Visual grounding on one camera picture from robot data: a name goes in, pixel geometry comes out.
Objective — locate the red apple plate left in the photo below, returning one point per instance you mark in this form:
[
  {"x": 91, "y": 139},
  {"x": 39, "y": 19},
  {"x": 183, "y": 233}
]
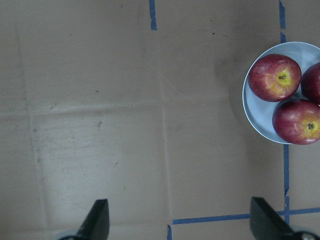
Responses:
[{"x": 274, "y": 77}]

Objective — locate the red apple plate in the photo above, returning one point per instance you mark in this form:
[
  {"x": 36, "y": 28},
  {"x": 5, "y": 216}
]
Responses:
[
  {"x": 297, "y": 121},
  {"x": 274, "y": 77},
  {"x": 310, "y": 83}
]

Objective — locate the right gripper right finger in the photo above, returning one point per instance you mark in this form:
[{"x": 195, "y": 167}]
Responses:
[{"x": 266, "y": 224}]

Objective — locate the red apple plate right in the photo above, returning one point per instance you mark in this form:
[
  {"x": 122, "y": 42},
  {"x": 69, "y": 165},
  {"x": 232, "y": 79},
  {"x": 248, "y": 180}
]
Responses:
[{"x": 310, "y": 83}]

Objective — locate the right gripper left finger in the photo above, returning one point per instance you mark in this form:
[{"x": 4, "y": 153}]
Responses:
[{"x": 96, "y": 225}]

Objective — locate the red apple plate front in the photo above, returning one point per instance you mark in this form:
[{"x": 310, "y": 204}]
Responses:
[{"x": 297, "y": 121}]

